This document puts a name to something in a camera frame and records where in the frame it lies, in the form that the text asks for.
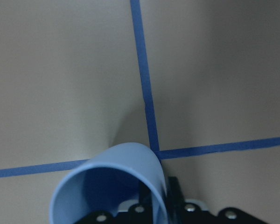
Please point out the blue cup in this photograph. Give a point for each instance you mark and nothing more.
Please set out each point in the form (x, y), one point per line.
(106, 181)

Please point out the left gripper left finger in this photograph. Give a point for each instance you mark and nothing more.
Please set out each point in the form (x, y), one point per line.
(145, 197)

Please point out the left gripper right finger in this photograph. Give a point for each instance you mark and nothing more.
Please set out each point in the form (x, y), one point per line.
(174, 201)

